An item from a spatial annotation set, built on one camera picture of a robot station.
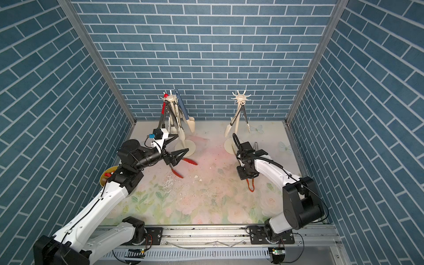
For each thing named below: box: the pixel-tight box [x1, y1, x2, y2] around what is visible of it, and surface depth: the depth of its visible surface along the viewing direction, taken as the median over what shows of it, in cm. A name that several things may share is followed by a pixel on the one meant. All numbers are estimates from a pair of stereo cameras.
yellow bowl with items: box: [99, 165, 118, 188], surface depth 80 cm
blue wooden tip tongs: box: [174, 88, 196, 133], surface depth 89 cm
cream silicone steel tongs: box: [171, 99, 186, 141], surface depth 80 cm
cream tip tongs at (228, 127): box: [224, 100, 251, 138], surface depth 82 cm
